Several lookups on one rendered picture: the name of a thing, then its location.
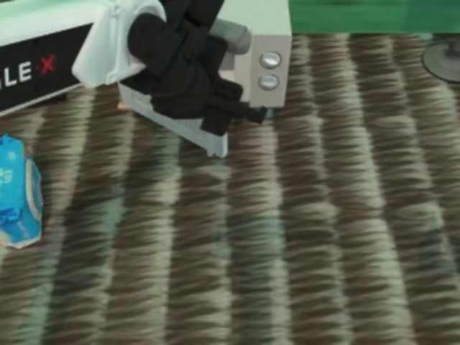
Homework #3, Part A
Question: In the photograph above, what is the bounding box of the gray toy microwave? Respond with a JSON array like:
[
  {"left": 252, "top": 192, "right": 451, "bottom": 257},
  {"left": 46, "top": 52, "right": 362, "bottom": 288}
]
[{"left": 118, "top": 0, "right": 293, "bottom": 160}]

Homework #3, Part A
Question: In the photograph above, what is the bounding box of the brown striped tablecloth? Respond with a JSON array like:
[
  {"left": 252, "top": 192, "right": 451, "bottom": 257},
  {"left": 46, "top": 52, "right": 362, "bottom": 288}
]
[{"left": 0, "top": 32, "right": 460, "bottom": 345}]

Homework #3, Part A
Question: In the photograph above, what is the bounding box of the green cloth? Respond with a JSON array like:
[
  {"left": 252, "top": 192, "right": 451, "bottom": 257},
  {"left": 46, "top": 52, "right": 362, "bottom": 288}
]
[{"left": 288, "top": 0, "right": 460, "bottom": 35}]

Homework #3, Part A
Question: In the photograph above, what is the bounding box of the gray round suction base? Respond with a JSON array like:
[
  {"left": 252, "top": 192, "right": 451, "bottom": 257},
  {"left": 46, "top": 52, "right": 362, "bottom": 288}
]
[{"left": 421, "top": 34, "right": 460, "bottom": 84}]

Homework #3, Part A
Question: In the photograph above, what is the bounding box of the blue snack packet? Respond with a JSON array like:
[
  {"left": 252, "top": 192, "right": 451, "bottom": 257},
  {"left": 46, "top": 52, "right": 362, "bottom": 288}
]
[{"left": 0, "top": 134, "right": 45, "bottom": 249}]

